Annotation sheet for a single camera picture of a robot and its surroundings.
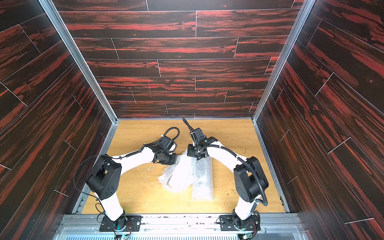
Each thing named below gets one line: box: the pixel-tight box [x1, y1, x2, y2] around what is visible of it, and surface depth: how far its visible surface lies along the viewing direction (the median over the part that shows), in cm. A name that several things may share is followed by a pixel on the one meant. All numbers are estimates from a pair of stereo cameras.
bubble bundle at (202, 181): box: [191, 156, 214, 202], surface depth 81 cm
